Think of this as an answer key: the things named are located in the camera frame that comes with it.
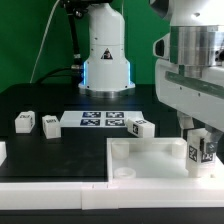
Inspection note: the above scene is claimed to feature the black cable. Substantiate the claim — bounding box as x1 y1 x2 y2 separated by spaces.
35 67 84 84

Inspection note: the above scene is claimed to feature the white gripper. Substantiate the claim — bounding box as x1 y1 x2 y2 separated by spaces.
155 59 224 154

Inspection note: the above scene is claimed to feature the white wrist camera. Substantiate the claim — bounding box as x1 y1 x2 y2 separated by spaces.
153 34 170 60

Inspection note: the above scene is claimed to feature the white marker base plate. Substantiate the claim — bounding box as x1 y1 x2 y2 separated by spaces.
60 111 143 128

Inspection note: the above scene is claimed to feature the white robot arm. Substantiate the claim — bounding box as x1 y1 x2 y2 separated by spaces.
79 0 224 154

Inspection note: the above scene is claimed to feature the white square tabletop tray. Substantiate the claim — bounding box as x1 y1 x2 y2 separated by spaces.
107 138 224 181

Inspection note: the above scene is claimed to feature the white U-shaped fence wall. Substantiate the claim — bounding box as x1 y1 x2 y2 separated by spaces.
0 140 224 211

